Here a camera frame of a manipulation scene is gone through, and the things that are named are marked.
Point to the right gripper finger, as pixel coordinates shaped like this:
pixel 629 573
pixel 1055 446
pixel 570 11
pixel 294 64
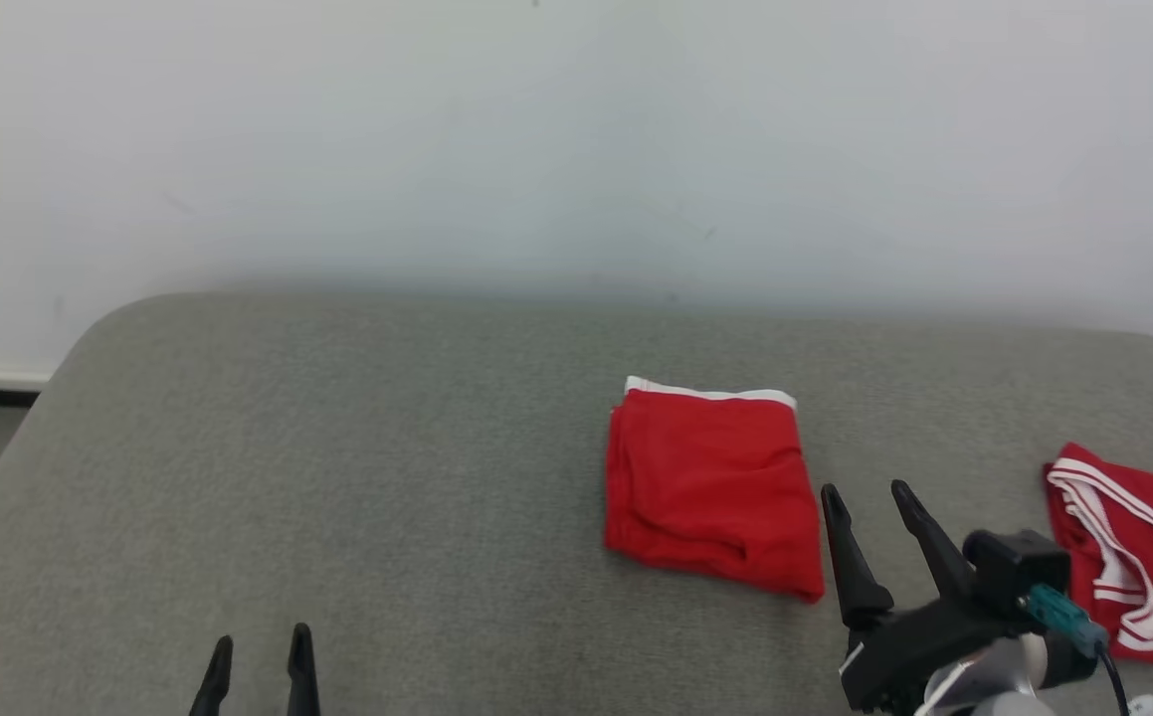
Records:
pixel 855 577
pixel 939 552

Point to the red shorts with white waistband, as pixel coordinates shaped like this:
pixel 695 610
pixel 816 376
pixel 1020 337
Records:
pixel 705 487

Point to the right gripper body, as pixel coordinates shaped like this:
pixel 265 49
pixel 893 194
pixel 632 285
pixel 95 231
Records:
pixel 914 646

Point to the teal camera connector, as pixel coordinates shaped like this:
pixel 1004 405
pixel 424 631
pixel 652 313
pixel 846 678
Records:
pixel 1063 617

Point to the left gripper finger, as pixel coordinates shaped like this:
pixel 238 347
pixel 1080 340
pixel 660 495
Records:
pixel 213 686
pixel 302 676

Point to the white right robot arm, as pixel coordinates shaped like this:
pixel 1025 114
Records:
pixel 994 686

